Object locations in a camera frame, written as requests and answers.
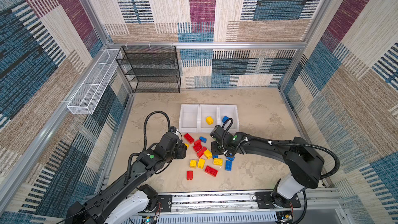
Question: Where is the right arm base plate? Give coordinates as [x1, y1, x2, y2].
[252, 191, 302, 209]

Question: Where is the large red lego bottom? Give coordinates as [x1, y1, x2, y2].
[205, 166, 218, 177]

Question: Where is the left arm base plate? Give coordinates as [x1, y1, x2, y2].
[145, 195, 173, 213]

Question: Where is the left white bin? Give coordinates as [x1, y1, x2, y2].
[179, 104, 199, 133]

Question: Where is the yellow lego cluster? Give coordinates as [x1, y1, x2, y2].
[204, 149, 212, 159]

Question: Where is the white wire mesh basket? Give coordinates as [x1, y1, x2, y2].
[67, 49, 119, 115]

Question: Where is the large red lego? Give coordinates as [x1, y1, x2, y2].
[183, 133, 195, 144]
[205, 166, 218, 177]

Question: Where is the large red lego top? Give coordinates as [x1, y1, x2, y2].
[183, 133, 195, 144]

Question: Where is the yellow lego hollow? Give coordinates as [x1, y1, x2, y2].
[205, 116, 214, 125]

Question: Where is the white bin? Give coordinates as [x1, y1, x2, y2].
[219, 105, 239, 133]
[179, 104, 199, 133]
[199, 104, 221, 133]

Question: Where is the red lego long cluster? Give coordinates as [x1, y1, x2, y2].
[197, 147, 207, 158]

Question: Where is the small red lego bottom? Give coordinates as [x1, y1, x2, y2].
[186, 171, 193, 180]

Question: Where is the small blue lego top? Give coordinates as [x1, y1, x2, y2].
[200, 136, 207, 143]

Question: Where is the aluminium front rail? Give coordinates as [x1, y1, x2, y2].
[77, 188, 349, 224]

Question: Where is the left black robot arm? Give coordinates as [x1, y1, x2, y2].
[63, 125, 187, 224]

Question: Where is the red lego cluster upper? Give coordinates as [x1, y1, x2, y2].
[193, 140, 203, 152]

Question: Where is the right white bin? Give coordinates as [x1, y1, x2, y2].
[219, 105, 239, 133]

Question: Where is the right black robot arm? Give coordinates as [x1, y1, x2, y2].
[210, 118, 341, 204]

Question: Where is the yellow studded lego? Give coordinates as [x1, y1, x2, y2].
[213, 158, 223, 166]

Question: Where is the middle white bin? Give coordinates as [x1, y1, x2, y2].
[199, 104, 221, 133]

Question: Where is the black wire shelf rack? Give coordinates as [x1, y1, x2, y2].
[116, 46, 181, 93]

